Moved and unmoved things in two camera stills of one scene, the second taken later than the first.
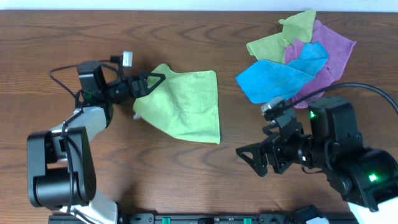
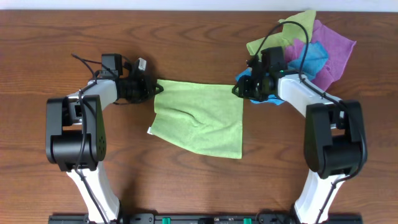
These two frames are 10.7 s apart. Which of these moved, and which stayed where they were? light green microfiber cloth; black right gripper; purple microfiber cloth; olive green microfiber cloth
Moved: black right gripper; light green microfiber cloth
Stayed: olive green microfiber cloth; purple microfiber cloth
